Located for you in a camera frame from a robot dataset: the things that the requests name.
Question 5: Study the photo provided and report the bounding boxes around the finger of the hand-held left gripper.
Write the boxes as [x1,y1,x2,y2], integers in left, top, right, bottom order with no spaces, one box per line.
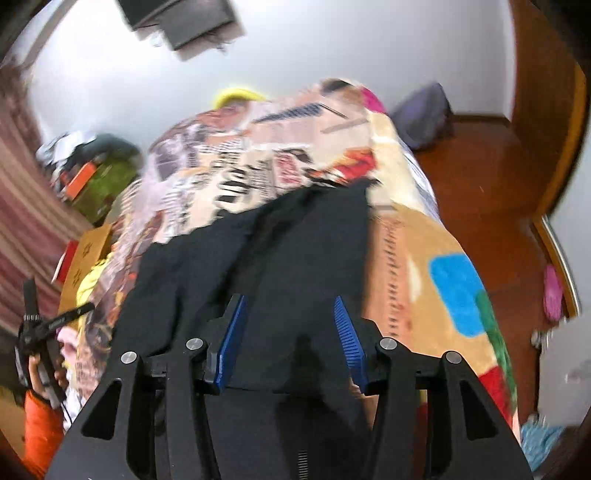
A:
[23,277,41,320]
[42,302,96,334]

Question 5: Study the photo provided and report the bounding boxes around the pink slipper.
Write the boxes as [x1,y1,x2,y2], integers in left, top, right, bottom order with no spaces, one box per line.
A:
[542,264,564,320]

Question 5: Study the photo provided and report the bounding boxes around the small wall monitor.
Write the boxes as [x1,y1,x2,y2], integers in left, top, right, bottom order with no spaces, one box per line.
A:
[159,11,246,51]

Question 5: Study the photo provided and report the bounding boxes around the striped brown curtain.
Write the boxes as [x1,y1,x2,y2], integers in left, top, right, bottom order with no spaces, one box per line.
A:
[0,65,93,334]

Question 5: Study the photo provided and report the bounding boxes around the yellow round object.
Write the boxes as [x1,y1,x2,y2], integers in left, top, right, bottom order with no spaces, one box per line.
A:
[212,87,269,110]

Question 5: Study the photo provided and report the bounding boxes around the red box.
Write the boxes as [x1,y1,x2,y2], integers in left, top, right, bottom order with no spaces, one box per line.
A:
[52,240,79,284]

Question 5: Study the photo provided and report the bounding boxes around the light blue cloth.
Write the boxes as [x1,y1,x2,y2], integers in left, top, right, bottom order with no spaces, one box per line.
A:
[519,422,565,472]

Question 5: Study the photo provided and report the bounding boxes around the white crumpled cloth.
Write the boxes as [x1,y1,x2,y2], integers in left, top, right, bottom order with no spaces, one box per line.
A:
[37,131,93,163]

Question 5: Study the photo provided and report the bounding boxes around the person's left forearm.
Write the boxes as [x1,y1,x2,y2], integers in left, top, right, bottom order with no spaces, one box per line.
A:
[21,390,66,477]

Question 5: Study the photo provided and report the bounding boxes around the brown wooden door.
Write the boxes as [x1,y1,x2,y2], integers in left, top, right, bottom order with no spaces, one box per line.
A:
[508,0,588,217]

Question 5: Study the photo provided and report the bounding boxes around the purple bag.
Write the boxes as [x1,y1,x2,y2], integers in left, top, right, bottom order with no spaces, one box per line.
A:
[390,83,456,151]

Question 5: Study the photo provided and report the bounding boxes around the yellow cartoon cloth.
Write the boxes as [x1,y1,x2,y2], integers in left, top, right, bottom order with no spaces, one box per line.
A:
[76,258,112,325]

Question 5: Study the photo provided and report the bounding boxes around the large wall television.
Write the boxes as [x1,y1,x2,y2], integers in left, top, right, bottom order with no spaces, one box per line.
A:
[115,0,235,32]

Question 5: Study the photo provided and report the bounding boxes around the black hooded zip jacket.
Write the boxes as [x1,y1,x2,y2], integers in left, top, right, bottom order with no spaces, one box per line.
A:
[113,179,386,435]

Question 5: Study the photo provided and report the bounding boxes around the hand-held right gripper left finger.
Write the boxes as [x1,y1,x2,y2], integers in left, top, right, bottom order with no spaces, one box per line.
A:
[44,294,250,480]

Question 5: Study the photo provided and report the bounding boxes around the magenta cloth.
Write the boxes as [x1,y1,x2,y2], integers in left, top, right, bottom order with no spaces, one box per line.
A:
[360,88,387,114]

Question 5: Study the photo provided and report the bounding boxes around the person's left hand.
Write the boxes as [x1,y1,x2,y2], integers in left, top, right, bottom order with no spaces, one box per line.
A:
[28,354,70,403]

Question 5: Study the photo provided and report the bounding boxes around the grey plush cushion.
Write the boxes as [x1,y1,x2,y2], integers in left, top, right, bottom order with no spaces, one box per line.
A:
[88,134,142,163]

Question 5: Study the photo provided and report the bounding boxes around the grey white object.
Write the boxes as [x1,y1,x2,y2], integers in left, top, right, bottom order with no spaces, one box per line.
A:
[530,318,591,426]

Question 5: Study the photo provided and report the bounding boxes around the orange box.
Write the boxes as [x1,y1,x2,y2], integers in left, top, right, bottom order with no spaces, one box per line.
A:
[64,164,99,200]

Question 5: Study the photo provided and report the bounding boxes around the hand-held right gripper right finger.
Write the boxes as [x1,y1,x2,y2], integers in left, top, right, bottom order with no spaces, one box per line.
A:
[332,295,534,480]

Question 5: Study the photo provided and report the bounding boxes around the wooden lap table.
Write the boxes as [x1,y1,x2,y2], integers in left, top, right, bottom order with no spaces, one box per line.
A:
[58,224,114,315]

